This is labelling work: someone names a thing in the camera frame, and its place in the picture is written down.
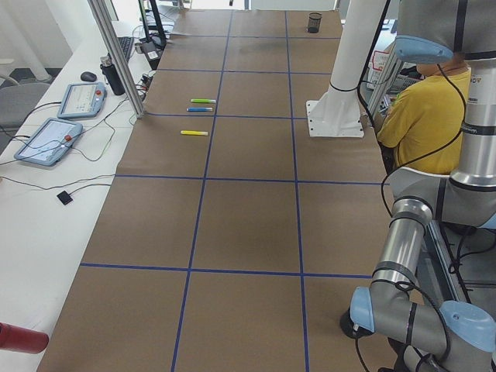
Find blue marker pen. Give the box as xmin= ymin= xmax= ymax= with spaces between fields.
xmin=187 ymin=107 xmax=214 ymax=113

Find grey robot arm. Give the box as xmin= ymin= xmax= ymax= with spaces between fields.
xmin=350 ymin=1 xmax=495 ymax=371

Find yellow marker pen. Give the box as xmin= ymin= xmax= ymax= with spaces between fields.
xmin=180 ymin=130 xmax=208 ymax=136

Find green marker pen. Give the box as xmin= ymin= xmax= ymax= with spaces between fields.
xmin=190 ymin=98 xmax=217 ymax=105

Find black mesh cup near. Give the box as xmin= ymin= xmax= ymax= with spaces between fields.
xmin=339 ymin=310 xmax=358 ymax=339

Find black mesh cup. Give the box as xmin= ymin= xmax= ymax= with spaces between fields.
xmin=307 ymin=12 xmax=322 ymax=33
xmin=339 ymin=310 xmax=358 ymax=339

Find black mesh cup far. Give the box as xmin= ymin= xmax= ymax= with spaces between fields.
xmin=307 ymin=12 xmax=322 ymax=33

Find person in yellow shirt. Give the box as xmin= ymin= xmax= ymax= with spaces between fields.
xmin=377 ymin=53 xmax=470 ymax=174

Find black water bottle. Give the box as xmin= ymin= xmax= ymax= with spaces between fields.
xmin=100 ymin=55 xmax=125 ymax=96

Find small black box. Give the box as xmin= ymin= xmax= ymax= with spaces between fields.
xmin=57 ymin=191 xmax=73 ymax=205

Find teach pendant far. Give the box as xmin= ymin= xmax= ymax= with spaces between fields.
xmin=57 ymin=81 xmax=106 ymax=119

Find teach pendant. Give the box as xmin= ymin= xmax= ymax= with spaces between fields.
xmin=57 ymin=81 xmax=106 ymax=119
xmin=14 ymin=118 xmax=83 ymax=167

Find black keyboard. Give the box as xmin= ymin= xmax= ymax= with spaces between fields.
xmin=118 ymin=36 xmax=134 ymax=61

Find black computer mouse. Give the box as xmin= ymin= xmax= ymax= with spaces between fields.
xmin=80 ymin=71 xmax=97 ymax=82

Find teach pendant near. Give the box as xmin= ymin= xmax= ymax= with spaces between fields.
xmin=14 ymin=118 xmax=83 ymax=167

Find red bottle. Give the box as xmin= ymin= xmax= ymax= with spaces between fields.
xmin=1 ymin=323 xmax=49 ymax=354

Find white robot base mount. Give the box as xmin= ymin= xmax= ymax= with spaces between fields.
xmin=306 ymin=0 xmax=389 ymax=138

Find aluminium frame post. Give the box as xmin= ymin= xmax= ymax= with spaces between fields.
xmin=88 ymin=0 xmax=144 ymax=119

